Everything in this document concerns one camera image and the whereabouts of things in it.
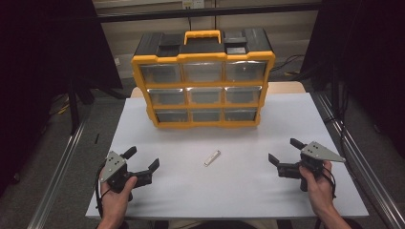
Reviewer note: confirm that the black curtain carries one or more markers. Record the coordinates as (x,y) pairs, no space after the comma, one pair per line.
(369,57)
(38,63)

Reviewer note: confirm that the clear plastic drawer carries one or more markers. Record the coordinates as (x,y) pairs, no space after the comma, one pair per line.
(206,115)

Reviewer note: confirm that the person's right hand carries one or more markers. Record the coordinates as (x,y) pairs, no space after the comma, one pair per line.
(318,191)

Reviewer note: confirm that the wooden table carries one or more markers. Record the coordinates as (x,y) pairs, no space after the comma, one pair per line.
(286,86)

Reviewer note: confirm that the small black floor object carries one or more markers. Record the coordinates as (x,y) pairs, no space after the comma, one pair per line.
(96,138)

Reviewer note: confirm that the person's left hand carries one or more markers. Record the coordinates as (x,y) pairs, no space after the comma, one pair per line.
(116,200)

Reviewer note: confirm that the black horizontal bar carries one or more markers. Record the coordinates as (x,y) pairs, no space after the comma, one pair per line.
(254,10)

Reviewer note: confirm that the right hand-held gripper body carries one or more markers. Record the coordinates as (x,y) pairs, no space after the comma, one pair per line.
(313,156)

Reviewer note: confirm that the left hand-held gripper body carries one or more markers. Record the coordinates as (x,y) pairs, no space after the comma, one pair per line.
(115,173)

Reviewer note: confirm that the white table sheet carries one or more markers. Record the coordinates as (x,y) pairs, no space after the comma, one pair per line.
(242,191)

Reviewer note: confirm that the white wall socket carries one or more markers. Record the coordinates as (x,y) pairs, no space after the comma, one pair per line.
(193,3)

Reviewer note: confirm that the grid of clear drawers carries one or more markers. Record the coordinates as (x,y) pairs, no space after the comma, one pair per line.
(165,73)

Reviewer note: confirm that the yellow black drawer organizer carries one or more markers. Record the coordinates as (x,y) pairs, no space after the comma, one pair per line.
(203,51)

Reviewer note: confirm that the aluminium floor rail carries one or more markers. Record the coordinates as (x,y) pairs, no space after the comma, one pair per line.
(54,184)
(359,165)

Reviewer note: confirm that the black metal stand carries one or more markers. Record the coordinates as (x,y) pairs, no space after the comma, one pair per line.
(74,105)

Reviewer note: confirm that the small white stick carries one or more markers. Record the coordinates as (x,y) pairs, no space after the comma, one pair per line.
(212,158)

